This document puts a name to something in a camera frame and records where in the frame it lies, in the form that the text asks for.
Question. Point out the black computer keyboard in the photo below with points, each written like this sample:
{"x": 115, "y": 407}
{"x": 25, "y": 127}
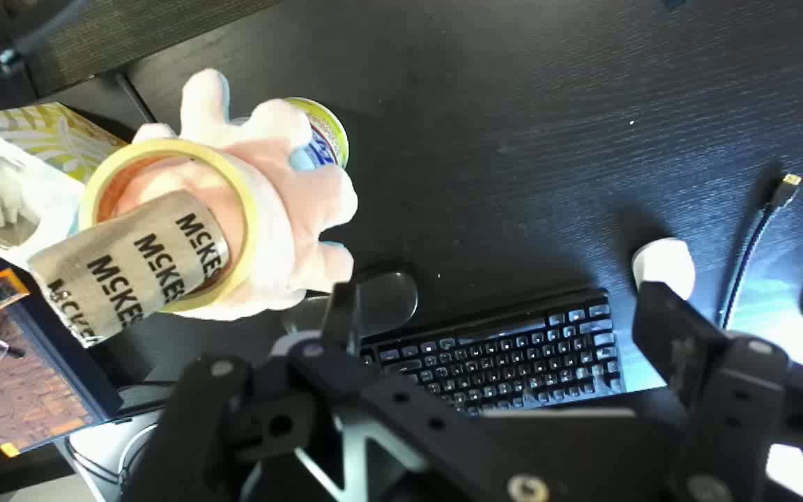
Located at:
{"x": 531, "y": 356}

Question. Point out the pink plush toy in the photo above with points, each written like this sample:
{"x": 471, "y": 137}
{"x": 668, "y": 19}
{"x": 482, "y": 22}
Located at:
{"x": 267, "y": 211}

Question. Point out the Lysol wipes canister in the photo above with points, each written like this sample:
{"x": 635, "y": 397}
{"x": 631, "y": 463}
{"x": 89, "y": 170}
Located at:
{"x": 329, "y": 139}

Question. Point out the black computer mouse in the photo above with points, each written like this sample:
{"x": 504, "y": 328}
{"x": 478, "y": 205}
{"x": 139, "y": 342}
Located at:
{"x": 386, "y": 303}

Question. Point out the book with glasses cover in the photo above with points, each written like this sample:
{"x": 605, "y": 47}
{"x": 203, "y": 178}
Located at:
{"x": 49, "y": 382}

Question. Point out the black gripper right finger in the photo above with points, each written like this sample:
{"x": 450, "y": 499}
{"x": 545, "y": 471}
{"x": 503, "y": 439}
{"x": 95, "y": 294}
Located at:
{"x": 740, "y": 393}

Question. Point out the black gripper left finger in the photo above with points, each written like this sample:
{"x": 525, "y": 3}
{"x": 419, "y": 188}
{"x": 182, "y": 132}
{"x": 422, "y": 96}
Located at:
{"x": 359, "y": 432}

